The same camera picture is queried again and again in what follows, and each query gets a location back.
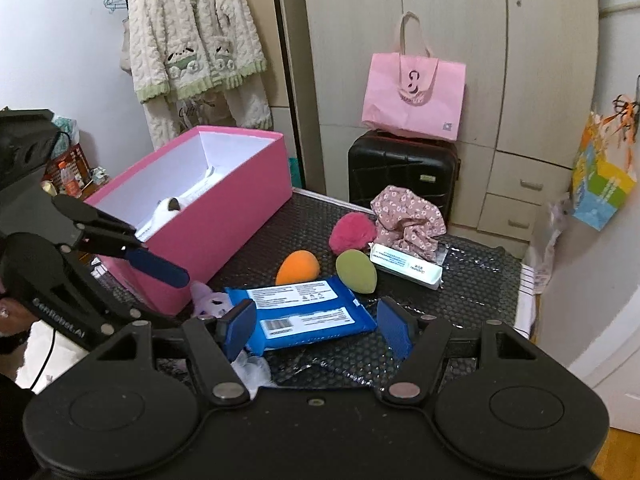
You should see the white wipes packet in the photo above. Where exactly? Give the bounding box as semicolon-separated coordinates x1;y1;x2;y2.
369;242;445;291

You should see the orange makeup sponge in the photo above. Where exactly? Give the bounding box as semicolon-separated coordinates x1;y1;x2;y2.
276;251;321;287

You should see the pink cardboard box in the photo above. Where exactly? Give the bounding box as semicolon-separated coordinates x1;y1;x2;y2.
84;126;293;317

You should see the white plush toy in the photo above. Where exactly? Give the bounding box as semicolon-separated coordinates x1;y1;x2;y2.
134;195;184;242

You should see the pink tote bag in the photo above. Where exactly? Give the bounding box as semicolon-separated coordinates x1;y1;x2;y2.
361;11;467;142

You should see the clear plastic bag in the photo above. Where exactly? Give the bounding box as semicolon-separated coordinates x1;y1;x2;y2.
525;195;574;296

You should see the white striped cloth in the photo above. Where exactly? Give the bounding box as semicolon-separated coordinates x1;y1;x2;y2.
514;260;547;341

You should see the blue wipes packet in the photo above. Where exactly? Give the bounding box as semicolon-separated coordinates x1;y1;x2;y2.
224;277;378;354

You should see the green print tissue pack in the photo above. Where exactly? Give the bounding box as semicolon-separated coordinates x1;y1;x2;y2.
51;116;82;147

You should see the green makeup sponge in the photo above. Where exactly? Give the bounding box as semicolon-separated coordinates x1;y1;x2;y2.
335;251;381;295

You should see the white crumpled tissue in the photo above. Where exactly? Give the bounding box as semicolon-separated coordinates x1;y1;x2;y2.
231;350;274;389

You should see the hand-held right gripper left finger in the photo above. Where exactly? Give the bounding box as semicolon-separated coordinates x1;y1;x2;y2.
107;299;258;408

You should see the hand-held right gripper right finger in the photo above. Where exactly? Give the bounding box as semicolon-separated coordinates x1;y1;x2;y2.
376;297;540;408

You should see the colourful gift bag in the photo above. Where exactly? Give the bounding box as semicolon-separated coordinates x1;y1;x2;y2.
571;95;640;232

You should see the beige wardrobe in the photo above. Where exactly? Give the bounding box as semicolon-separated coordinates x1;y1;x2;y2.
272;0;601;261

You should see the pink floral cloth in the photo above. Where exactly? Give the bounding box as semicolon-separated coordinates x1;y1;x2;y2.
371;185;447;253

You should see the black cable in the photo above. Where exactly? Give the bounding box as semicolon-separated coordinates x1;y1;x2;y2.
29;317;57;392

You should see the orange drink bottle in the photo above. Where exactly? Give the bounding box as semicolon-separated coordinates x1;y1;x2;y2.
56;161;84;199

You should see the person's left hand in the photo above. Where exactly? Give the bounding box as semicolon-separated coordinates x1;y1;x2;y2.
0;292;36;347

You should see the pink fluffy pompom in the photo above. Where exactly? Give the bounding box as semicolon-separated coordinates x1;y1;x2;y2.
329;211;377;255

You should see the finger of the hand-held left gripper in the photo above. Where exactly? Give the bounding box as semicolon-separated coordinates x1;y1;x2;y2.
100;280;201;335
52;194;191;289

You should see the black bubble wrap mat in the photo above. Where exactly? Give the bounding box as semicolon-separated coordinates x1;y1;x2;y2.
92;187;523;391

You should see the purple plush toy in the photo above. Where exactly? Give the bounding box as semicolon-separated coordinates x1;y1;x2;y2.
190;281;236;319

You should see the black suitcase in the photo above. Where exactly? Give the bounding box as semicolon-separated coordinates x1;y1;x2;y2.
347;130;461;226

